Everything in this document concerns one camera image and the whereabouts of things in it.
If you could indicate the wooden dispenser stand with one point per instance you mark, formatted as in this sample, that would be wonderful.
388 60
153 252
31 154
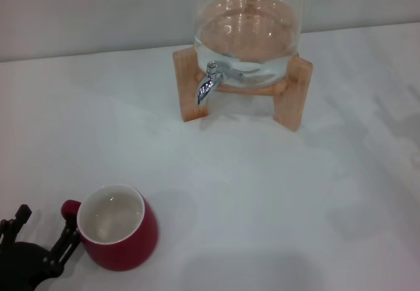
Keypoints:
292 100

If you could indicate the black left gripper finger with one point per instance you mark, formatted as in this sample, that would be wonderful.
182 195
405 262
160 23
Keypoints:
23 213
65 245

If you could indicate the chrome faucet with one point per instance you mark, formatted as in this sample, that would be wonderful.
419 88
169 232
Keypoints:
206 89

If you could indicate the glass water dispenser jar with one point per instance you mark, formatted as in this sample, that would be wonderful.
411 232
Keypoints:
246 35

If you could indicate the red ceramic cup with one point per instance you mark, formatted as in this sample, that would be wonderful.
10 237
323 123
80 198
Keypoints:
131 248

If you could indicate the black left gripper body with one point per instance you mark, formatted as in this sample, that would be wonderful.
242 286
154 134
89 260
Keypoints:
19 268

